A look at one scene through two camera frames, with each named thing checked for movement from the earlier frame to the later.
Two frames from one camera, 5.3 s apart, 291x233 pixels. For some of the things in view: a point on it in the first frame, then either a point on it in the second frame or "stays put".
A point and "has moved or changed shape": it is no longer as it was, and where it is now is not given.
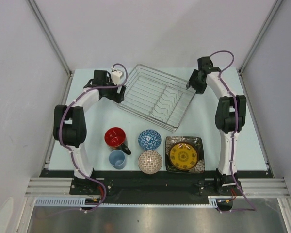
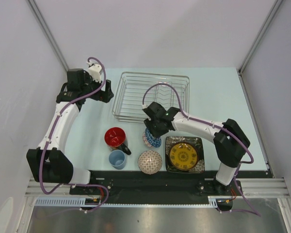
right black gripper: x=200 y=89 -> x=148 y=123
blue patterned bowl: x=149 y=139 has moved or changed shape
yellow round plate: x=183 y=156 stays put
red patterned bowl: x=150 y=162 stays put
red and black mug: x=115 y=137 stays put
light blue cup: x=117 y=159 stays put
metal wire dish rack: x=161 y=98 has moved or changed shape
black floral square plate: x=171 y=141 stays put
